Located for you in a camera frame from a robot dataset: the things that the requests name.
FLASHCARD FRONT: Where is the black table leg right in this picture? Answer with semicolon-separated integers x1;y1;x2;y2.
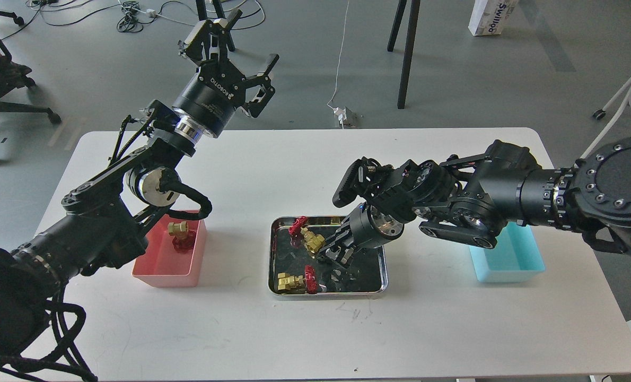
387;1;420;109

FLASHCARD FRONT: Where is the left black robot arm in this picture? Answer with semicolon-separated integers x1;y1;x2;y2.
0;5;279;381

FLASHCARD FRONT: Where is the white chair base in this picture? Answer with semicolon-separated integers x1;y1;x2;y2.
580;76;631;159

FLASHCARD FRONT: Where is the light blue plastic box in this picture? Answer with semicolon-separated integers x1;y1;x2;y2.
469;222;546;283

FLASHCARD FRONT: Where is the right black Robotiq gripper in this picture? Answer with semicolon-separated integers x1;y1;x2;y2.
316;205;405;267

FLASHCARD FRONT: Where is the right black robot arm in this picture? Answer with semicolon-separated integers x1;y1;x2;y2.
317;137;631;268

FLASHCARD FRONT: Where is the brass valve top left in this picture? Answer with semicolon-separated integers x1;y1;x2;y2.
288;216;326;258

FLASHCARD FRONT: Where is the brass valve red handle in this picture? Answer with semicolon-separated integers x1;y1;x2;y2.
167;221;196;253

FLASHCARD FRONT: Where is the white cable on floor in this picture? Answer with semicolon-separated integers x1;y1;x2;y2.
325;0;350;112

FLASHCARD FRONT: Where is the brass valve bottom left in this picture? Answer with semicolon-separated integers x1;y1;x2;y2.
277;264;320;294

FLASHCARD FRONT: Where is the stainless steel tray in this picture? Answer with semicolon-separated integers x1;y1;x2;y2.
268;216;389;300

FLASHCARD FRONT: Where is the white power adapter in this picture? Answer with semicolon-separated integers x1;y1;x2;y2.
333;107;358;129

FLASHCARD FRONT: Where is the white cardboard box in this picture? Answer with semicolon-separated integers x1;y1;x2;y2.
468;1;519;37

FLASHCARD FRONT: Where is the black cable bundle floor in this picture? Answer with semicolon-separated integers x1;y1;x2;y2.
116;1;158;32

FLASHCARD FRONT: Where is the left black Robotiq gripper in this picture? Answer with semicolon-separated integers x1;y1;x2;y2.
172;8;279;138

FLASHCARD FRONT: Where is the pink plastic box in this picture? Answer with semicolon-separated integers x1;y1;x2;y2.
132;215;207;288

